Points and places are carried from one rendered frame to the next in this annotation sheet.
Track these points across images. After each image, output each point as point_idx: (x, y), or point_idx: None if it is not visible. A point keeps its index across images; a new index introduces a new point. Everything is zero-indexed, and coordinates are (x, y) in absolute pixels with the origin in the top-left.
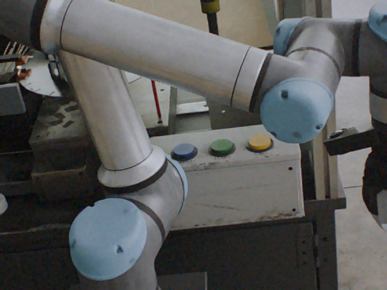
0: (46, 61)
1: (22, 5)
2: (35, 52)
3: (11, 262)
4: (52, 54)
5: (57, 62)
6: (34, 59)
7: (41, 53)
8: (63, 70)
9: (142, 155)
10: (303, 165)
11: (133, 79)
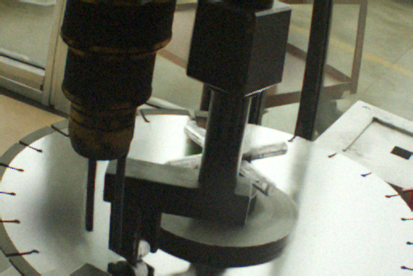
0: (119, 266)
1: None
2: (27, 250)
3: None
4: (145, 240)
5: (158, 260)
6: (72, 271)
7: (50, 250)
8: (236, 270)
9: None
10: None
11: (404, 211)
